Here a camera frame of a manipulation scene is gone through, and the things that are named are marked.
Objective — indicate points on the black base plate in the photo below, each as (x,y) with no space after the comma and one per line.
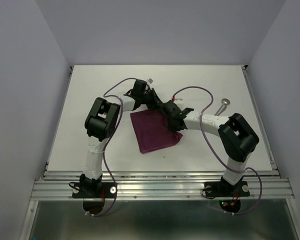
(107,190)
(218,189)

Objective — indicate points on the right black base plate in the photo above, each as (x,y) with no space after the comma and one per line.
(218,189)

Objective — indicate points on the silver metal spoon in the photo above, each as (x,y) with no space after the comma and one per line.
(224,103)

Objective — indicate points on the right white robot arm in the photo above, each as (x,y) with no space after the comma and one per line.
(238,138)

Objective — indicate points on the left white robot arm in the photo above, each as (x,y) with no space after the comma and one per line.
(101,124)

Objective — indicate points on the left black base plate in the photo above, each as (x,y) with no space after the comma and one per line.
(107,190)

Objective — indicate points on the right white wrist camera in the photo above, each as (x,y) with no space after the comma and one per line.
(178,101)

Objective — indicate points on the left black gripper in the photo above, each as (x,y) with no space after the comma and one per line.
(155,102)

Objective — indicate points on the purple cloth napkin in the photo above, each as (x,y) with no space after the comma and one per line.
(151,131)

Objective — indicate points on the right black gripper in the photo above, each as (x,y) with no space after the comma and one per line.
(172,127)

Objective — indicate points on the aluminium rail frame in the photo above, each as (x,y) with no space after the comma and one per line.
(166,206)

